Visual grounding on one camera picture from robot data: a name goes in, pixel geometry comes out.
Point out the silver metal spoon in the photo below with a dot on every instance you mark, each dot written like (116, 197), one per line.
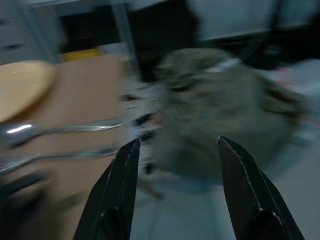
(17, 132)

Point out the pale yellow round plate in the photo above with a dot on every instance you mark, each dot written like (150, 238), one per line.
(22, 85)

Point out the brown cardboard box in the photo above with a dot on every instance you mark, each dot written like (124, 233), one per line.
(85, 100)

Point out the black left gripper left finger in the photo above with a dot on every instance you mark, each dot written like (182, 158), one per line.
(117, 190)

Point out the grey metal shelf post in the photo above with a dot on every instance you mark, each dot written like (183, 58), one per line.
(125, 37)

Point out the white drawer cabinet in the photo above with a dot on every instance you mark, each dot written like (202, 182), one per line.
(27, 32)

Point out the camouflage fabric backpack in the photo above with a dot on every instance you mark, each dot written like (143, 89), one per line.
(212, 105)

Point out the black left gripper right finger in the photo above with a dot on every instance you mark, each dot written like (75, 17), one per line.
(245, 197)

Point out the yellow box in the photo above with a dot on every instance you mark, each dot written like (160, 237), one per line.
(82, 55)

